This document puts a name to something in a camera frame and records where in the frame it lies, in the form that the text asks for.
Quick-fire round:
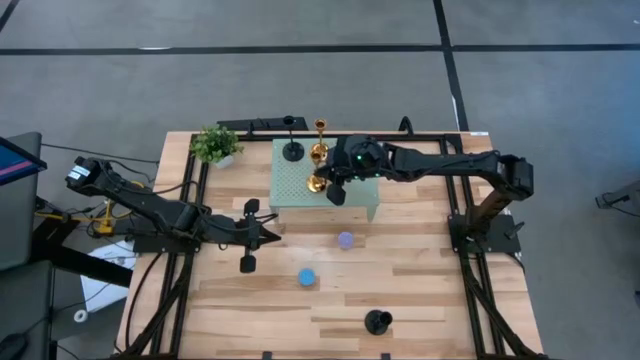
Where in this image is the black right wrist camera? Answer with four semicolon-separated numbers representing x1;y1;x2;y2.
344;135;387;175

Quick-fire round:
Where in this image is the black desk leg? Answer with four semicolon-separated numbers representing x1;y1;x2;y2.
29;214;134;289

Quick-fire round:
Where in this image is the green perforated metal shelf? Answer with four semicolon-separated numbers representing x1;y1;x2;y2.
268;137;381;222

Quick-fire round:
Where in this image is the monitor with blue screen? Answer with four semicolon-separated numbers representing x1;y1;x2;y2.
0;135;49;187

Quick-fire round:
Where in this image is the yellow cable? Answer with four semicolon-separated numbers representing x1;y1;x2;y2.
97;198;117;237

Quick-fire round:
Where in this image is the short gold candlestick holder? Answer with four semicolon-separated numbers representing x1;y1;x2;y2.
305;149;329;195

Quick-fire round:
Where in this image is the short black candlestick holder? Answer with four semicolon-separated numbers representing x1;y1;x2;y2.
363;308;394;336

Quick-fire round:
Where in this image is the grey desk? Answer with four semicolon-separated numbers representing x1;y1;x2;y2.
0;131;55;360

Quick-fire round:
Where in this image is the tall gold candlestick holder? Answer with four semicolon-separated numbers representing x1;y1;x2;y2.
309;117;331;162

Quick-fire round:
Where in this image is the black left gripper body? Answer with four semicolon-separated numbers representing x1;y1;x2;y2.
219;198;261;274

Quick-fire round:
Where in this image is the green plant in white pot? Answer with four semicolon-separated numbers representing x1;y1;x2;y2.
189;124;245;170

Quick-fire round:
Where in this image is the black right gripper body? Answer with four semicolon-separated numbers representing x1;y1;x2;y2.
326;135;387;208

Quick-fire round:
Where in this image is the black flat bar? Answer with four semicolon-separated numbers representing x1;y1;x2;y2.
217;116;310;133

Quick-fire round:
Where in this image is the tall black candlestick holder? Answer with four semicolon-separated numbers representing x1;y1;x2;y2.
281;114;306;163

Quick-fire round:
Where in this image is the black aluminium table frame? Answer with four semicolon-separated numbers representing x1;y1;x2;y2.
112;130;551;360

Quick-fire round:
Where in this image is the white paper sheet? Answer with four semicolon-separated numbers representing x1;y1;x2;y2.
79;239;137;314

